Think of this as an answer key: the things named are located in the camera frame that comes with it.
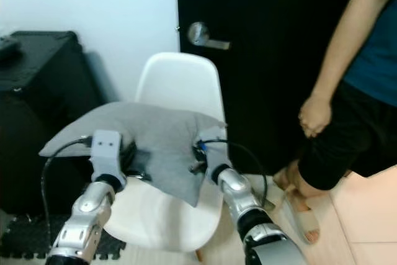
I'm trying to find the white plastic chair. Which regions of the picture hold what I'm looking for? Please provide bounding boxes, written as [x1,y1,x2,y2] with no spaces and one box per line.
[102,52,227,254]

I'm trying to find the person's left hand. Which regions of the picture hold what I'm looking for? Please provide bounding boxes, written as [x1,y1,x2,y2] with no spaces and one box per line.
[298,93,332,138]

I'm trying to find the person's bare leg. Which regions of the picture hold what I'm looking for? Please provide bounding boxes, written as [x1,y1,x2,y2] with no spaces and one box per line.
[273,159,317,213]

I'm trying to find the beige sandal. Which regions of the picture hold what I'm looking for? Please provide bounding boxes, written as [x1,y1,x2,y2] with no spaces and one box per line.
[284,192,321,245]

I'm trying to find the black cabinet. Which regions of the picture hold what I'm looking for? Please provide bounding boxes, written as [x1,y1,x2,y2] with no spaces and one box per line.
[0,30,100,216]

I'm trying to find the black foam floor mat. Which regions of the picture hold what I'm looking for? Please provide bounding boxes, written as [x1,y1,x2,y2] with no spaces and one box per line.
[0,214,125,259]

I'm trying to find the black shorts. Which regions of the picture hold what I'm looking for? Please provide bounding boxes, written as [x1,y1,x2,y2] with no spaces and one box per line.
[298,79,397,192]

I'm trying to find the black door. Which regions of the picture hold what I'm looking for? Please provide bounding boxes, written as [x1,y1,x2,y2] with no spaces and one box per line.
[175,0,397,176]

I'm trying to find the blue t-shirt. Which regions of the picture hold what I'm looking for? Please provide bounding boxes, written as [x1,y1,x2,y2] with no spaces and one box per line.
[342,11,397,107]

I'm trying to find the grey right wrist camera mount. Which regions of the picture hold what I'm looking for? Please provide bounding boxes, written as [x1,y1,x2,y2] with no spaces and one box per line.
[197,127,227,165]

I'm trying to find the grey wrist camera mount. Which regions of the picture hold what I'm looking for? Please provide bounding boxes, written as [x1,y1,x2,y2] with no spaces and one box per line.
[197,127,227,165]
[91,130,125,179]

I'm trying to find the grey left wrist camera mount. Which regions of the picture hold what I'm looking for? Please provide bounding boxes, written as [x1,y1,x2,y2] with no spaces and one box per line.
[91,130,125,179]

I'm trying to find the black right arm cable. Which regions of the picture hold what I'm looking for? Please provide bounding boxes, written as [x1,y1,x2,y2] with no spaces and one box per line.
[202,140,269,207]

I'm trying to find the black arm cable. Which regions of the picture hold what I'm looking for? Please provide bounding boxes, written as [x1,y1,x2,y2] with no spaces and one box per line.
[202,140,269,207]
[42,136,94,247]

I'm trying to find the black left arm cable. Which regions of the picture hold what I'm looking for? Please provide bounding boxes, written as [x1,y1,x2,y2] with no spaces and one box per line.
[42,136,94,247]

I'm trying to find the silver door lever handle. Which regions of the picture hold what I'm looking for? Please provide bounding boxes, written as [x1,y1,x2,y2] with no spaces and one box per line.
[186,22,231,51]

